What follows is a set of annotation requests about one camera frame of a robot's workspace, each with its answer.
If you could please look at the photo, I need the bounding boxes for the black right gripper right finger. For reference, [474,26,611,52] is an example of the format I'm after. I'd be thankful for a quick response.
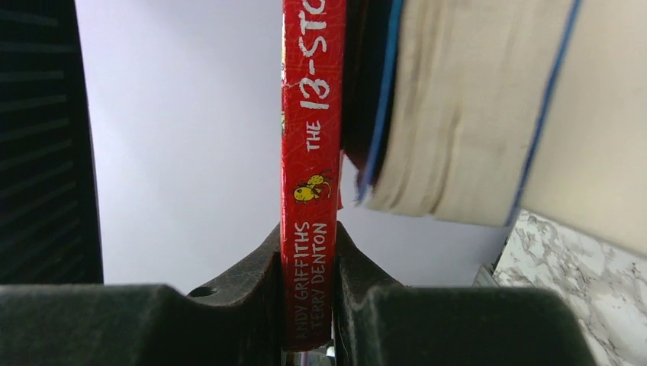
[333,226,596,365]

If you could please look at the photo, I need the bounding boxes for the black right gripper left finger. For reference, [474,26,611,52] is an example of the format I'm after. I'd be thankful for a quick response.
[1,230,282,365]

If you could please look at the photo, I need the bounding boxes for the dark bottom book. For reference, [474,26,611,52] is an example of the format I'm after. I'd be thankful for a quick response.
[346,1,581,226]

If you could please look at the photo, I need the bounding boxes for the red spine book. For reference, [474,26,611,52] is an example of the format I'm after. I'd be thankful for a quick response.
[280,0,346,352]

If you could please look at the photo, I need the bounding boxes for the beige black three-tier shelf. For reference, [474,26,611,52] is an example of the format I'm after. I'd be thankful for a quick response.
[521,1,646,255]

